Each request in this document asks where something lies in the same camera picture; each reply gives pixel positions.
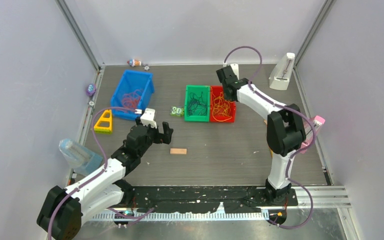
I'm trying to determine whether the white metronome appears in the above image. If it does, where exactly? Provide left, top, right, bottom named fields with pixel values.
left=269, top=52, right=296, bottom=91

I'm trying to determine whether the pink metronome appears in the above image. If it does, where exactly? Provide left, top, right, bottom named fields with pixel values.
left=299, top=115, right=325, bottom=154

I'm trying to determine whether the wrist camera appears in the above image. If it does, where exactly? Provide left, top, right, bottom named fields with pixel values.
left=135, top=108, right=158, bottom=128
left=223, top=62, right=240, bottom=79

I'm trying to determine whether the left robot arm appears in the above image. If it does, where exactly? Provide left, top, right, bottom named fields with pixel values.
left=36, top=117, right=174, bottom=240

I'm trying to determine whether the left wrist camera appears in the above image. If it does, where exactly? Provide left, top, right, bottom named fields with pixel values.
left=135, top=108, right=158, bottom=128

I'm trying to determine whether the green plastic bin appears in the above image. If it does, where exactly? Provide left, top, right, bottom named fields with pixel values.
left=184, top=85, right=211, bottom=122

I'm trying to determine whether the green monster toy block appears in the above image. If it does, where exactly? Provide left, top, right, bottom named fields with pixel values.
left=170, top=106, right=185, bottom=117

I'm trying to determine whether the dark cable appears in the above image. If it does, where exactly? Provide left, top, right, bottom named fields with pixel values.
left=187, top=92, right=209, bottom=117

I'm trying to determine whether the red plastic bin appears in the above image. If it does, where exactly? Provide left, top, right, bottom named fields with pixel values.
left=209, top=85, right=236, bottom=123

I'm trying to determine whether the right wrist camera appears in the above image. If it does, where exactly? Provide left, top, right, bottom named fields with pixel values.
left=223, top=62, right=240, bottom=79

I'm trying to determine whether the small wooden block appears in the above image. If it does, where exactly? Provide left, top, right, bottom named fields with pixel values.
left=169, top=148, right=187, bottom=155

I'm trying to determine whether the purple round toy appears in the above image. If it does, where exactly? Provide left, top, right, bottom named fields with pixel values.
left=86, top=83, right=97, bottom=97

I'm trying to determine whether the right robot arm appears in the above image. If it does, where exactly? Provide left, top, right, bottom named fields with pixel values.
left=216, top=66, right=306, bottom=205

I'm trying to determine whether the small colourful figurine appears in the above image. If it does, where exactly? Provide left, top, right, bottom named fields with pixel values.
left=126, top=58, right=143, bottom=67

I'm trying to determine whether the blue plastic bin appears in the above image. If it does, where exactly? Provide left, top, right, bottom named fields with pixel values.
left=110, top=70, right=155, bottom=121

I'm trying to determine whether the yellow triangle ladder toy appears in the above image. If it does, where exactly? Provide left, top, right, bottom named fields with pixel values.
left=93, top=109, right=113, bottom=135

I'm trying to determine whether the red cable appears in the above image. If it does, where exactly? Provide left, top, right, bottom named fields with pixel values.
left=119, top=88, right=145, bottom=112

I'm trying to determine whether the clear plastic container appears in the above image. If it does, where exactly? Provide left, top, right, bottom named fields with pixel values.
left=58, top=138, right=103, bottom=177

